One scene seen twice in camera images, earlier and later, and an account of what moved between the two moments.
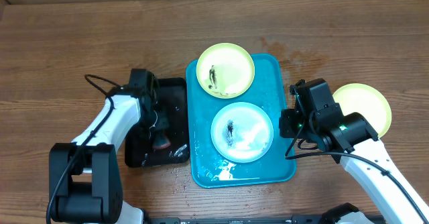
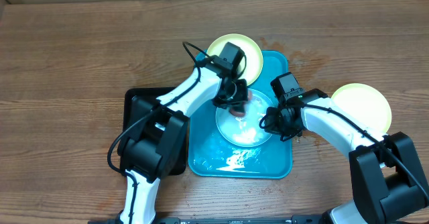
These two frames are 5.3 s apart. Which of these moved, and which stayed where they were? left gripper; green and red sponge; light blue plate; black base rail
Moved: light blue plate; green and red sponge; left gripper
Stayed: black base rail
